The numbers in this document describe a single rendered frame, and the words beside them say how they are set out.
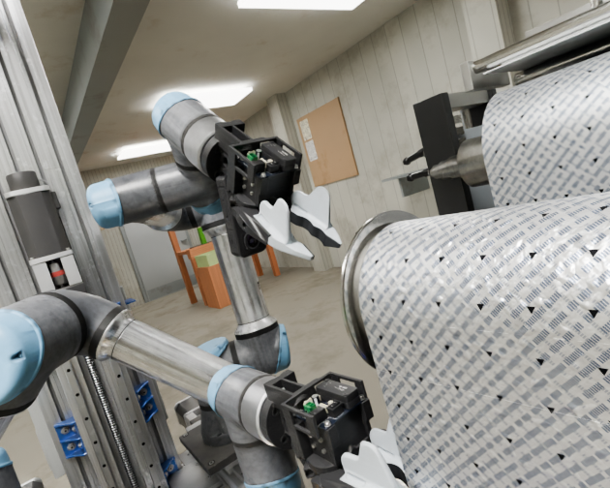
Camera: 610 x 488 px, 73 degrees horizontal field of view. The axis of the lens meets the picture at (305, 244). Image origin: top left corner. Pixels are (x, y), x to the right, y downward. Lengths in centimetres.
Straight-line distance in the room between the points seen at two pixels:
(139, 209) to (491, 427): 56
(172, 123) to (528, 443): 54
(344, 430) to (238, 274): 68
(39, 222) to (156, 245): 837
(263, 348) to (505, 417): 82
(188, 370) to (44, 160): 68
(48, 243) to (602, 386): 101
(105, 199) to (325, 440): 47
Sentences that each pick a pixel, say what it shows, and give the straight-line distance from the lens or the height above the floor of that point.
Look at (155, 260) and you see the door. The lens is 941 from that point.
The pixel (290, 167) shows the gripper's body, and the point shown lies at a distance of 50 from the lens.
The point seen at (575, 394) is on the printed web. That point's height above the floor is 122.
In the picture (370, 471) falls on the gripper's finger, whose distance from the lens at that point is 40.
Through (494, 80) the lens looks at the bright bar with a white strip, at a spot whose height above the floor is 143.
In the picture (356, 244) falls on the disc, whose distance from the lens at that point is 34.
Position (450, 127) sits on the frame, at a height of 139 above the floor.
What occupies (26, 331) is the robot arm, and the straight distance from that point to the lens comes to 67.
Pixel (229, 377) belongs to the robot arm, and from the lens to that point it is 60.
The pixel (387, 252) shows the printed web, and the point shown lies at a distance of 33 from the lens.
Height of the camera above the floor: 136
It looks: 7 degrees down
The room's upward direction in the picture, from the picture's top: 16 degrees counter-clockwise
